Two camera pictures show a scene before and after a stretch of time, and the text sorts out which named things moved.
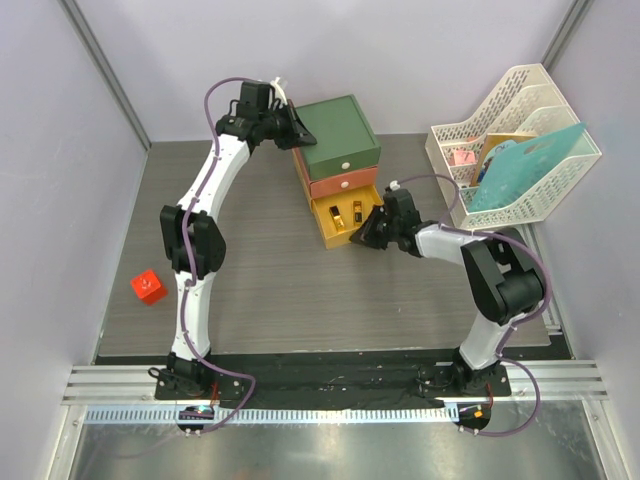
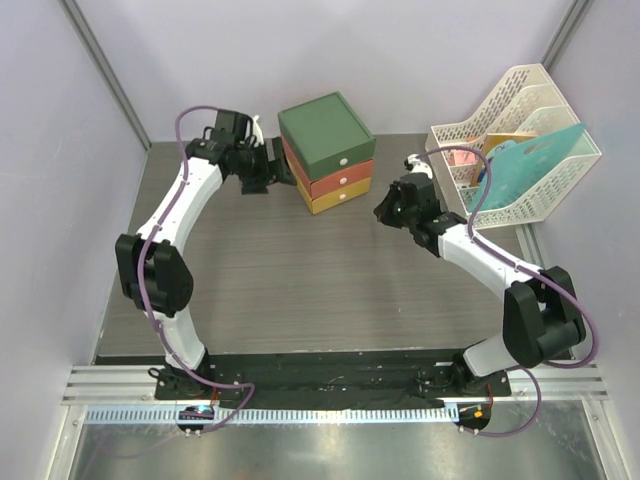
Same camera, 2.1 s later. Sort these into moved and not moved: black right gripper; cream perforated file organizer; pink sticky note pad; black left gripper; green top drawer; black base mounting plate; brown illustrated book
Moved: black left gripper; black right gripper; green top drawer
Not moved: cream perforated file organizer; black base mounting plate; pink sticky note pad; brown illustrated book
